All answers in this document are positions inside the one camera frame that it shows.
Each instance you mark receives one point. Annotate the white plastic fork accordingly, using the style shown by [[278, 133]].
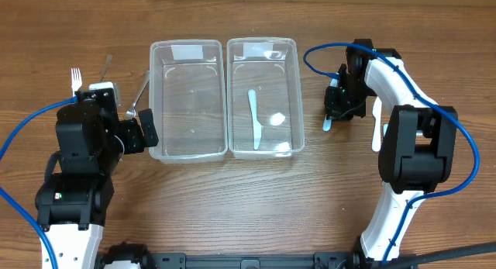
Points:
[[76, 80]]

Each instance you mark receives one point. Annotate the pale blue plastic knife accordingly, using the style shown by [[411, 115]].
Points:
[[385, 128]]

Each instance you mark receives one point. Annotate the light blue plastic knife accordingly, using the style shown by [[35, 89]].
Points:
[[257, 127]]

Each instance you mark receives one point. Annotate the clear plastic container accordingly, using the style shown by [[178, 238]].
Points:
[[187, 96], [270, 66]]

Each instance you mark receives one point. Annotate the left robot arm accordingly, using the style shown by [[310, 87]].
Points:
[[77, 188]]

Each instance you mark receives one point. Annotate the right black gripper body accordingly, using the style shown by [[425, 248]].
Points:
[[337, 102]]

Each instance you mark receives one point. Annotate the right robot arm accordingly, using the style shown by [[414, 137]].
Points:
[[415, 151]]

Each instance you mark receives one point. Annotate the white plastic utensil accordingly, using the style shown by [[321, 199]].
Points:
[[376, 112]]

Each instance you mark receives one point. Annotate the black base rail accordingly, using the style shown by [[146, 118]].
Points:
[[130, 255]]

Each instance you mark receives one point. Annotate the metal utensil handle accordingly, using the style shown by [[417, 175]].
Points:
[[107, 64]]

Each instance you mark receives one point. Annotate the left clear plastic container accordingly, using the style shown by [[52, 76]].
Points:
[[187, 96]]

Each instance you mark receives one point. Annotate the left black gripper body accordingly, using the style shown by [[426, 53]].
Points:
[[132, 136]]

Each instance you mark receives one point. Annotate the right clear plastic container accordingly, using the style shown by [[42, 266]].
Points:
[[270, 66]]

